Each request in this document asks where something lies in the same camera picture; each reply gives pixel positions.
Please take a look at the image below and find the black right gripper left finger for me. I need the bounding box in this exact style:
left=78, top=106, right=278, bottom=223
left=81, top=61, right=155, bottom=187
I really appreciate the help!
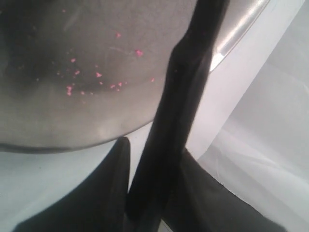
left=14, top=137, right=130, bottom=232

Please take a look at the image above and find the white plastic backdrop sheet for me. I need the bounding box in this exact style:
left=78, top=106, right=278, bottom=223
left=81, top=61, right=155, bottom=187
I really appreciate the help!
left=200, top=1, right=309, bottom=220

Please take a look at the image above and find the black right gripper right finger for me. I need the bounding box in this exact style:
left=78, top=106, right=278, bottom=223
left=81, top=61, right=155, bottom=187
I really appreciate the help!
left=161, top=147, right=309, bottom=232

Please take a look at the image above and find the round stainless steel plate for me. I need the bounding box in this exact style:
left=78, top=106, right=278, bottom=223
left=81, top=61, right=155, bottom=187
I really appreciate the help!
left=0, top=0, right=269, bottom=154

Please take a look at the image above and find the black knife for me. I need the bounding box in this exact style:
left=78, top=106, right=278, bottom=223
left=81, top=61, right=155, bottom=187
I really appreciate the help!
left=126, top=0, right=229, bottom=232

